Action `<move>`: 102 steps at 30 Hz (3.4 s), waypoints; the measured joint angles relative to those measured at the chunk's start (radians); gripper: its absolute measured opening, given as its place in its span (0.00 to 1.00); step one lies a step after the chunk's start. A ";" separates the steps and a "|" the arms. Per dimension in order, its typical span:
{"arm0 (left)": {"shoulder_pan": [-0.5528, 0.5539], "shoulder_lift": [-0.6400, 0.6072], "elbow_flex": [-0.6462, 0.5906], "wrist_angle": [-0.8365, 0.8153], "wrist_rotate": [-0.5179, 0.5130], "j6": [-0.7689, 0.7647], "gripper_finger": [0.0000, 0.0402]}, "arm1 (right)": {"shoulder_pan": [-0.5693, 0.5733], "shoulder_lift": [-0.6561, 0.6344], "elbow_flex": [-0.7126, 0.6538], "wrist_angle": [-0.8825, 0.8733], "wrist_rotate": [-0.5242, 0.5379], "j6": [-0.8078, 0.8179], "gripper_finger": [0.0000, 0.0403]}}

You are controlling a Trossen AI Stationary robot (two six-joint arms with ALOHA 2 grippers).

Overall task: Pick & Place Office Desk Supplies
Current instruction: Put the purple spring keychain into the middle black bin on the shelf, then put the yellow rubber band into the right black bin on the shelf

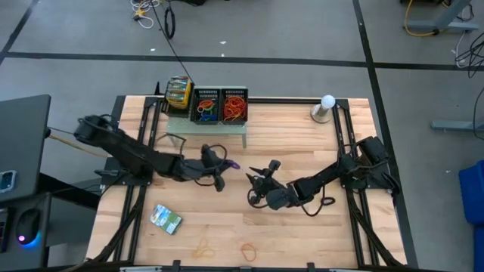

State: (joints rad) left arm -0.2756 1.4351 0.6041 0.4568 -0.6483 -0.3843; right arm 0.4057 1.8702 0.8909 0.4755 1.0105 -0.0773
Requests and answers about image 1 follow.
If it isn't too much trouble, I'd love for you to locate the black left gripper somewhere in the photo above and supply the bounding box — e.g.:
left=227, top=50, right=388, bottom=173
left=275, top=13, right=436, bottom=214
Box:
left=179, top=144, right=234, bottom=193

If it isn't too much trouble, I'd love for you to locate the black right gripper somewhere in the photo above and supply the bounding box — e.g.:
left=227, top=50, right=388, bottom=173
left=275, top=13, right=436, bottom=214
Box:
left=245, top=159, right=298, bottom=211

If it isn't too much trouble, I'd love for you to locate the orange rubber band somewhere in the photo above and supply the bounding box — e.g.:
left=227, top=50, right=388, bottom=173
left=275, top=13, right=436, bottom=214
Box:
left=222, top=96, right=247, bottom=122
left=240, top=243, right=258, bottom=263

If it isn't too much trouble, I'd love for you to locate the red-orange spiral wrist coil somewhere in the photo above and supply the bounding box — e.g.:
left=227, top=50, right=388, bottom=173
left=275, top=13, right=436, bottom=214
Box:
left=196, top=98, right=215, bottom=113

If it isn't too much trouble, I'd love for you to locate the black plastic mesh basket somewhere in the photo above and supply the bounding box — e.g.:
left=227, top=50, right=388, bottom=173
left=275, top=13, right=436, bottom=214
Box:
left=161, top=85, right=194, bottom=123
left=192, top=87, right=222, bottom=125
left=220, top=87, right=250, bottom=125

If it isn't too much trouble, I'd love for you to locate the grey desk leg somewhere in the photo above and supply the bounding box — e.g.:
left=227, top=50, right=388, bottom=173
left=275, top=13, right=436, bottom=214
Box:
left=406, top=0, right=479, bottom=33

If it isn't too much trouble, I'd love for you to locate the pale green metal shelf riser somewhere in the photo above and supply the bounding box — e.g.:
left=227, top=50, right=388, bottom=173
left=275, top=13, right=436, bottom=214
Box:
left=165, top=85, right=248, bottom=150

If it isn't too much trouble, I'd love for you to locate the white bulb on metal stand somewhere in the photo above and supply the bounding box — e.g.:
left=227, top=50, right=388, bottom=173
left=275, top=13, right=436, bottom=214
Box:
left=310, top=94, right=337, bottom=125

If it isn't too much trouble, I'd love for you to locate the black computer mouse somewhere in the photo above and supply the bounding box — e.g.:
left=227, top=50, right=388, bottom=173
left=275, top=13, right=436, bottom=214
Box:
left=15, top=208, right=42, bottom=247

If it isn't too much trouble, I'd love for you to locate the grey floor bar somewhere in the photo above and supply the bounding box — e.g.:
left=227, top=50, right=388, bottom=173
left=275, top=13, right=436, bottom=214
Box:
left=430, top=119, right=484, bottom=133

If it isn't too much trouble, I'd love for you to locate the blue plastic bin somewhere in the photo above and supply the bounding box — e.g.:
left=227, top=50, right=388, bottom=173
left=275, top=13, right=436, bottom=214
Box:
left=458, top=159, right=484, bottom=272

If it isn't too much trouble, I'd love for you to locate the smartphone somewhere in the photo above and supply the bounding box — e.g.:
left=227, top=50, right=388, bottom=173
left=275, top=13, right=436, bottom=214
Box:
left=0, top=169, right=18, bottom=194

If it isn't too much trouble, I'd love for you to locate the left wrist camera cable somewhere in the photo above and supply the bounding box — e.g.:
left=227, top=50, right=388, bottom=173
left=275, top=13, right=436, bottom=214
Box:
left=156, top=131, right=228, bottom=187

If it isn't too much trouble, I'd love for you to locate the long black floor cable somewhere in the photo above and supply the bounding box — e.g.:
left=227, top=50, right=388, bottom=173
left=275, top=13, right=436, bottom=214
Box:
left=150, top=0, right=196, bottom=87

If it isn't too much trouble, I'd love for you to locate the black coiled cable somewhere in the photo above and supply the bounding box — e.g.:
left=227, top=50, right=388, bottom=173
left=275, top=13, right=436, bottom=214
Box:
left=163, top=6, right=177, bottom=40

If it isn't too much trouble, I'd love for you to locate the yellow-brown cable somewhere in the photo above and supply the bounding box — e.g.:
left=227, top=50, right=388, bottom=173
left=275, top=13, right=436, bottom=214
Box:
left=48, top=132, right=110, bottom=159

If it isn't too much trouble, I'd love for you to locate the white and yellow cable bundle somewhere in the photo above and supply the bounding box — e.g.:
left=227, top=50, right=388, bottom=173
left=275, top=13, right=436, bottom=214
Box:
left=130, top=0, right=157, bottom=30

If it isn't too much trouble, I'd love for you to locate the yellow floor cable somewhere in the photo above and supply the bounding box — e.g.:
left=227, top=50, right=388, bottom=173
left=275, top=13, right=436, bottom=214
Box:
left=404, top=0, right=440, bottom=39

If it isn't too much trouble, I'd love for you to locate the black cable bundle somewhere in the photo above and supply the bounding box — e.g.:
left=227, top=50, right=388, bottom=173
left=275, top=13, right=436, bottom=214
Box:
left=455, top=32, right=484, bottom=79

